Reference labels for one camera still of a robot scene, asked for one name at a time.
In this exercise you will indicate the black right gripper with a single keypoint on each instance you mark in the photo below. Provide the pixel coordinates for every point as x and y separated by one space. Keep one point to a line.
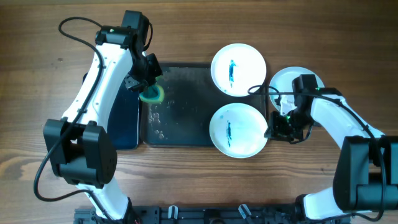
277 130

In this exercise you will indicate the yellow green sponge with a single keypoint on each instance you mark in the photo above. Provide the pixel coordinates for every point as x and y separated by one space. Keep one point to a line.
153 94

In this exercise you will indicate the white plate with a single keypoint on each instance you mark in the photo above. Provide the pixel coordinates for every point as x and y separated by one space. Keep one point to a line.
237 130
282 81
236 68

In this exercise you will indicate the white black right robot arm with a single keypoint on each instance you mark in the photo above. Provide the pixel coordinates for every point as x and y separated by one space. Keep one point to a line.
366 174

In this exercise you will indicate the black serving tray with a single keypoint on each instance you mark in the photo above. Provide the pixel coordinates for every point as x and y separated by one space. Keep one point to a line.
191 99

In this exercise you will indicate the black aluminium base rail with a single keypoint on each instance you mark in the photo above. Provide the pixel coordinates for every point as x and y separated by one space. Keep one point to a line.
278 214

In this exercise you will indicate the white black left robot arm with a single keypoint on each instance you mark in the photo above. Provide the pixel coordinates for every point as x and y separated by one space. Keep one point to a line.
79 148

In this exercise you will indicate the black water basin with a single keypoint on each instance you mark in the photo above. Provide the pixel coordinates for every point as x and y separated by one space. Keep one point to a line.
112 114

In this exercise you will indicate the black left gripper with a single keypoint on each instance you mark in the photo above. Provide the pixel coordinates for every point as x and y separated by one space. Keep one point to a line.
156 71

